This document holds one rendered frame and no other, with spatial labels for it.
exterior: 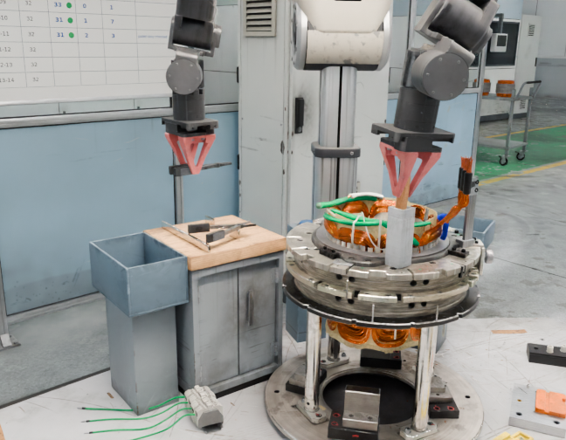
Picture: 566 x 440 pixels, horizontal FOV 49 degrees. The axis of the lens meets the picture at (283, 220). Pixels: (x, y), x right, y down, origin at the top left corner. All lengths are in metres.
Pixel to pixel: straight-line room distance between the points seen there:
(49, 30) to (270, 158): 1.24
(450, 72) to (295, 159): 2.51
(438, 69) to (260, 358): 0.67
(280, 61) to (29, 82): 1.20
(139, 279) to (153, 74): 2.33
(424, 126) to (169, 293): 0.50
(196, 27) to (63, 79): 2.00
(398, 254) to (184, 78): 0.44
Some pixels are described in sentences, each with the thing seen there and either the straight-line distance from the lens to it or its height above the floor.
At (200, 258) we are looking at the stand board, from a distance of 1.04.
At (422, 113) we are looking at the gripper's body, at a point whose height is 1.32.
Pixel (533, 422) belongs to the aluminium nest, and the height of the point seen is 0.80.
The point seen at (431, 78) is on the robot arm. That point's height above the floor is 1.37.
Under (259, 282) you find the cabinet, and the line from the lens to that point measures 1.14.
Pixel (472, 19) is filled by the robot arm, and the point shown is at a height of 1.44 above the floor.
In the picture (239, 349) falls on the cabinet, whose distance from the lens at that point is 1.17.
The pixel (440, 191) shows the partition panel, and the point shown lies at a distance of 5.34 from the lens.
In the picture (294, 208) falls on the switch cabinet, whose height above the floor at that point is 0.55.
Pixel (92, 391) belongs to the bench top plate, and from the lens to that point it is 1.24.
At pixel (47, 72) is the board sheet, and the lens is 3.04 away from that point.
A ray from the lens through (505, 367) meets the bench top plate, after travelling 1.37.
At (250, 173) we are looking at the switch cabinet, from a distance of 3.49.
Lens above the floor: 1.41
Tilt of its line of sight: 16 degrees down
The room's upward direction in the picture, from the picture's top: 1 degrees clockwise
